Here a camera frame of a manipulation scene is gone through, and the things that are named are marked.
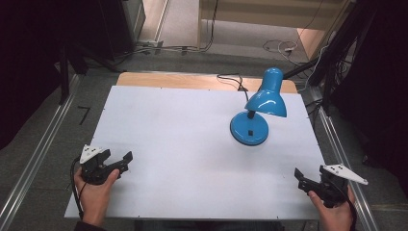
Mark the blue desk lamp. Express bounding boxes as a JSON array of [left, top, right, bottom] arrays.
[[229, 66, 288, 147]]

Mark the person's left hand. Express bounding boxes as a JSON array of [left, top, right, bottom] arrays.
[[73, 167, 120, 227]]

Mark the wooden furniture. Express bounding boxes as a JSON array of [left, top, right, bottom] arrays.
[[196, 0, 355, 61]]

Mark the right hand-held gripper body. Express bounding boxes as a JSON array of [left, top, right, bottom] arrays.
[[317, 164, 370, 209]]

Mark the black lamp cable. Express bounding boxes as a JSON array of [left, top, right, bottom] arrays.
[[217, 73, 250, 103]]

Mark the black cabinet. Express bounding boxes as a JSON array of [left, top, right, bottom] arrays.
[[95, 0, 146, 62]]

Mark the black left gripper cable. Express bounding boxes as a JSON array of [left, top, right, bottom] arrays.
[[69, 156, 89, 221]]

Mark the person's right hand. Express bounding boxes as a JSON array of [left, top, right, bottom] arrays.
[[307, 187, 357, 231]]

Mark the black tripod stand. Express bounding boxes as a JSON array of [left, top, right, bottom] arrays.
[[283, 0, 378, 114]]

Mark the dark curtain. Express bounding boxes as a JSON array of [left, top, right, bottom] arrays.
[[0, 0, 100, 151], [330, 0, 408, 196]]

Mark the aluminium floor rail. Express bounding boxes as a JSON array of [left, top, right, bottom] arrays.
[[308, 86, 380, 231], [0, 74, 82, 231]]

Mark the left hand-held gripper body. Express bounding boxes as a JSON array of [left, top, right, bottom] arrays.
[[79, 144, 122, 186]]

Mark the black floor cable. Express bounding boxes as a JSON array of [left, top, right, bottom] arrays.
[[112, 0, 220, 65]]

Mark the white floor cable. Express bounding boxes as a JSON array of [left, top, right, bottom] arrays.
[[262, 38, 300, 60]]

